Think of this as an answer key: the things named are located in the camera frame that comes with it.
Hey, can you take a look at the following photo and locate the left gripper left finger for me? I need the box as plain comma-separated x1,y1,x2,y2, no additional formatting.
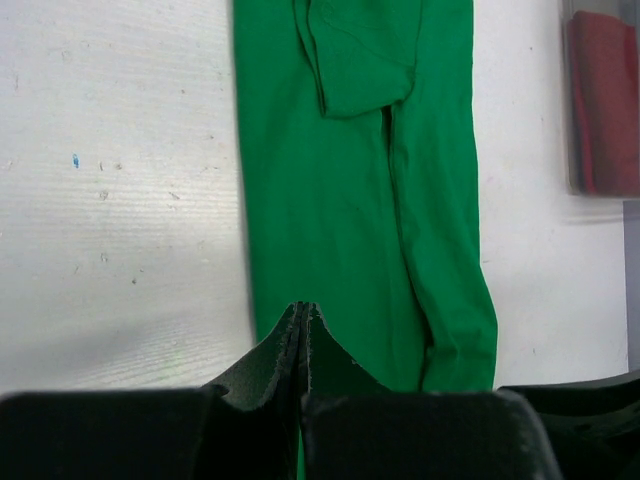
197,302,303,479

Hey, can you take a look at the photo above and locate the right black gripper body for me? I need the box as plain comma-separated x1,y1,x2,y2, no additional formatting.
509,370,639,480

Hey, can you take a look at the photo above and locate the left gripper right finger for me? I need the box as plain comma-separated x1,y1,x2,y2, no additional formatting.
298,303,390,479

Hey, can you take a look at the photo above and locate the green polo shirt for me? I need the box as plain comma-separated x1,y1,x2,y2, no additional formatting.
232,1,498,392

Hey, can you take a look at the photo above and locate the red folded shirt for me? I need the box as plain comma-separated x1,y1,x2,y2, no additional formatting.
567,9,640,196

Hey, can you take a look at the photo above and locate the clear plastic bin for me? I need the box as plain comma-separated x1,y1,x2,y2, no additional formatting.
559,0,640,199

